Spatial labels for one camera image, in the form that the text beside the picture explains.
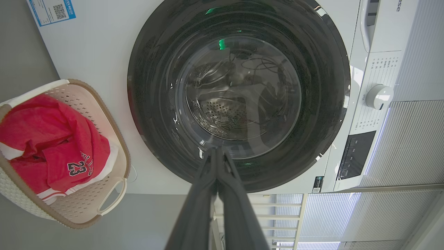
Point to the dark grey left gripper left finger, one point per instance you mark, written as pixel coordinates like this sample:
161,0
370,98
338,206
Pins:
196,222

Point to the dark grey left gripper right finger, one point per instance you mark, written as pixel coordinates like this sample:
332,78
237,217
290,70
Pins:
239,222

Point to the black round glass washer door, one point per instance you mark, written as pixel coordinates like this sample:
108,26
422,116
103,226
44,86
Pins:
152,86

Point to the red number 23 jersey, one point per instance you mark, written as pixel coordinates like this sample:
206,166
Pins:
69,156

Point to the red garment with white stripes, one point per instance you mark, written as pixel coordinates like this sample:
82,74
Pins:
31,125

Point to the cream laundry basket brown rim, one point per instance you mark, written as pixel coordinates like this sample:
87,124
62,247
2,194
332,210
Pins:
104,116

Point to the white front-load washing machine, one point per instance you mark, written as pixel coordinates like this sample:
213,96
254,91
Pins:
97,52

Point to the black QR label sticker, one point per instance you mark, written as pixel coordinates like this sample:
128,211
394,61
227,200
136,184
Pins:
317,184

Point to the stainless steel drum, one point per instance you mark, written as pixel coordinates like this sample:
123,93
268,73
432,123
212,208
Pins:
222,114

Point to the black control display panel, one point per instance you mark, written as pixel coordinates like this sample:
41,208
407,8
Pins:
355,156

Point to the white control knob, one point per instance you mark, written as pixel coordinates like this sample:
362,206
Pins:
379,97

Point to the blue energy label sticker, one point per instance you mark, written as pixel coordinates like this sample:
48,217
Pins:
52,12

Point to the white metal rack frame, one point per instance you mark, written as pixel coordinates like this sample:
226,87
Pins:
298,222

